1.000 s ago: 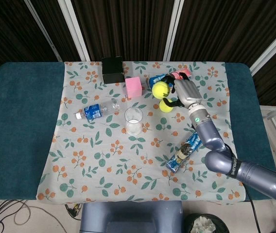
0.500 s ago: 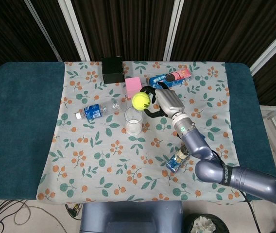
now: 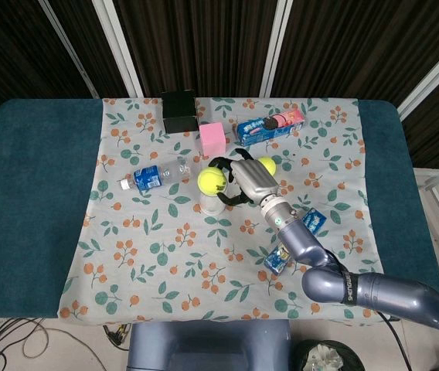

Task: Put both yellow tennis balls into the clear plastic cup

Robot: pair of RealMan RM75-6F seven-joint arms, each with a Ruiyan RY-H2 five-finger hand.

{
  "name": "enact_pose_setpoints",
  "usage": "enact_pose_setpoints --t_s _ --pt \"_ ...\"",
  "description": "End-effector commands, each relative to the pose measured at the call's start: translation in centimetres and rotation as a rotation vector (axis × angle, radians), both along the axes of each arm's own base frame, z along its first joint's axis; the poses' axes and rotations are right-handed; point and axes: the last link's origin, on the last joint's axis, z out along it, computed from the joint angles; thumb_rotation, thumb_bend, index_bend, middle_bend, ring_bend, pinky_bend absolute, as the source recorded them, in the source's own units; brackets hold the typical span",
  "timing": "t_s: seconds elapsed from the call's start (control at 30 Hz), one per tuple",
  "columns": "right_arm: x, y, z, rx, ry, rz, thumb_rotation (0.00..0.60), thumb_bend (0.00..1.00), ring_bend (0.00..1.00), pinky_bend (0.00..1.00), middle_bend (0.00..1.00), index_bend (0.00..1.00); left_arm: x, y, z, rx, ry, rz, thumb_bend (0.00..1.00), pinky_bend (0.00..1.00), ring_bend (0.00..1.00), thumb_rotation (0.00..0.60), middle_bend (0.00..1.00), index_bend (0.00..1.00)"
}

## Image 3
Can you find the yellow tennis ball with logo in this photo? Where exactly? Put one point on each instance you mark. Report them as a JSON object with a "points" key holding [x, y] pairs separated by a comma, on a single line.
{"points": [[209, 181]]}

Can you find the clear plastic tube container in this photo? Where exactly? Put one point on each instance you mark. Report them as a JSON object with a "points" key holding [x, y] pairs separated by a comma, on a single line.
{"points": [[211, 205]]}

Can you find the black open box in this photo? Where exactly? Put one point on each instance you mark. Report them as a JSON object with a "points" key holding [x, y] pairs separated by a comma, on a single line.
{"points": [[179, 112]]}

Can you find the floral white tablecloth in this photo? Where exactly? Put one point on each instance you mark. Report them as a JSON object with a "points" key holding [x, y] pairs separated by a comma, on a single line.
{"points": [[188, 270]]}

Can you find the blue label plastic water bottle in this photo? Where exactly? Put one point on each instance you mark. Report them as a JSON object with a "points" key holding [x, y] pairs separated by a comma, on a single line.
{"points": [[150, 178]]}

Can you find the black trash bin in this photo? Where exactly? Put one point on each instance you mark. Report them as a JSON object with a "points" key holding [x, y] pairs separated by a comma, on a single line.
{"points": [[327, 355]]}

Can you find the blue and pink cookie box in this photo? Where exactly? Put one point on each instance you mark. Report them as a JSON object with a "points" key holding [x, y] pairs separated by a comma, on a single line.
{"points": [[269, 129]]}

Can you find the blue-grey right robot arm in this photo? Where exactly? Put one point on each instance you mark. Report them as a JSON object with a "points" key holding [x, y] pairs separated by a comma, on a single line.
{"points": [[378, 290]]}

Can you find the white partition post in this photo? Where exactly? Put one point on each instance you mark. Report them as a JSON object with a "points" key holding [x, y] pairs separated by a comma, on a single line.
{"points": [[117, 46], [277, 42], [432, 73], [69, 50]]}

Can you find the plain yellow tennis ball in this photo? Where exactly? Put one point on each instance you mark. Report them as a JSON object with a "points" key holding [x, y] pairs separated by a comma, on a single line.
{"points": [[269, 164]]}

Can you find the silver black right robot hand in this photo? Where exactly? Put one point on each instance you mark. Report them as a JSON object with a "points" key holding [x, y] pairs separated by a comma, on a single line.
{"points": [[254, 179]]}

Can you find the blue-grey robot torso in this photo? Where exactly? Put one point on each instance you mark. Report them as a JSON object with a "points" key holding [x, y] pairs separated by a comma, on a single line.
{"points": [[204, 348]]}

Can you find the pink foam cube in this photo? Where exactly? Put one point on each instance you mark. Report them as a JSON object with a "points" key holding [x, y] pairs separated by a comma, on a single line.
{"points": [[212, 139]]}

